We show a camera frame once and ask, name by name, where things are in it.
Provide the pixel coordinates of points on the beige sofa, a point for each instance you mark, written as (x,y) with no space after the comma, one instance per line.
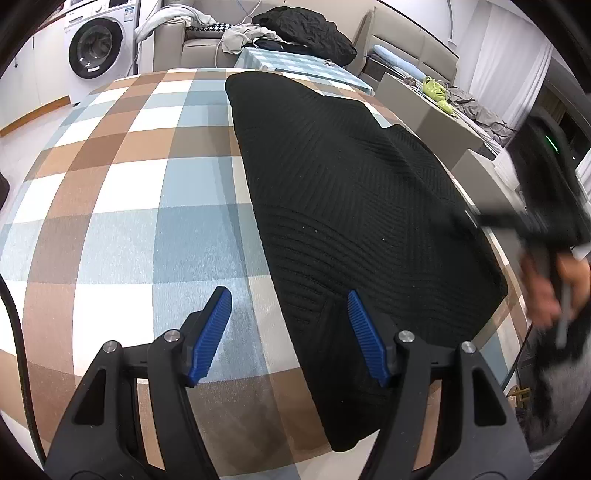
(198,53)
(415,41)

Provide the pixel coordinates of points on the white base cabinets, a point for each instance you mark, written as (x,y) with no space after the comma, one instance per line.
(32,69)

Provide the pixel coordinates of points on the light grey garment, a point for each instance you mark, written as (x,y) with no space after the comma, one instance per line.
(242,37)

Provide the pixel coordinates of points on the white washing machine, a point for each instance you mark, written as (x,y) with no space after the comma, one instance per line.
(99,46)

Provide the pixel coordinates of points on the light blue pillow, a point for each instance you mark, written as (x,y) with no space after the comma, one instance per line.
(397,60)

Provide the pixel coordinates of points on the grey bedding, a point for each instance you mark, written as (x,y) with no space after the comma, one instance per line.
(480,115)

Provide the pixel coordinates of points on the blue white checked cloth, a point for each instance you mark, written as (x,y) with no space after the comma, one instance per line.
(295,62)

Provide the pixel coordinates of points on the grey blanket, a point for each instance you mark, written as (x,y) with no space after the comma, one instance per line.
(166,18)

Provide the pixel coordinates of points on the person's right hand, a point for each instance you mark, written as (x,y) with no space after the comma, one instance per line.
(535,290)

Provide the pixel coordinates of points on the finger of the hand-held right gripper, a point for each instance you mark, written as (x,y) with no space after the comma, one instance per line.
(498,219)

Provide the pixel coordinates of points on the brown blue checked tablecloth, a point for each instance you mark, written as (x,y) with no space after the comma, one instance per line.
(138,184)

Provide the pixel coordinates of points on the black padded jacket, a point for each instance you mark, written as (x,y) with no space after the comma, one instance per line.
(309,32)

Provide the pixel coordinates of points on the black knit sweater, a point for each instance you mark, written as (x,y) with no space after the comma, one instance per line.
(346,194)

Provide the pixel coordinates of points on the beige cabinet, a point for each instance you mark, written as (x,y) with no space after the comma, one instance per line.
(480,180)
(429,124)

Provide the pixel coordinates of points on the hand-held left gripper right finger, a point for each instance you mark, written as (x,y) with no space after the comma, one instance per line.
(367,337)

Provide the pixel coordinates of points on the white curtain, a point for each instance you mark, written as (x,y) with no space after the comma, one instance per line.
(508,78)

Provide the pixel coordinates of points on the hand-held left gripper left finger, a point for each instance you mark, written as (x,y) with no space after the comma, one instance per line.
(210,337)

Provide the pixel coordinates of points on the green toy figure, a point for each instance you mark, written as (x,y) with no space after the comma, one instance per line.
(434,87)

